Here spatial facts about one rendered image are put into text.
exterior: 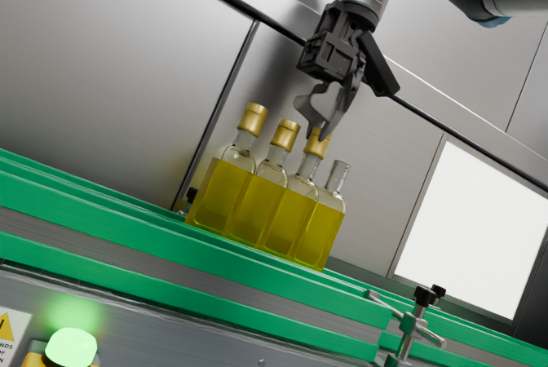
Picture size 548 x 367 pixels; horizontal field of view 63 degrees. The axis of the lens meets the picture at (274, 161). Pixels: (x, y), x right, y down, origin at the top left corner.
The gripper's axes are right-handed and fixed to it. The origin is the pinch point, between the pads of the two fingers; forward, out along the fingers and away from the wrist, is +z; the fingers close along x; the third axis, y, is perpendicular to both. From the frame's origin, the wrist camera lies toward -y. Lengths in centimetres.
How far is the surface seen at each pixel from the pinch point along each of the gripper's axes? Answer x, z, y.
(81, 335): 19.6, 31.0, 24.8
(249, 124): 1.6, 3.7, 12.2
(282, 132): 1.4, 2.6, 6.7
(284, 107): -12.2, -3.7, 3.0
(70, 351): 21.3, 31.9, 25.4
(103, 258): 13.6, 25.2, 25.0
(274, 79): -12.1, -7.4, 6.8
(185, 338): 15.5, 30.4, 13.5
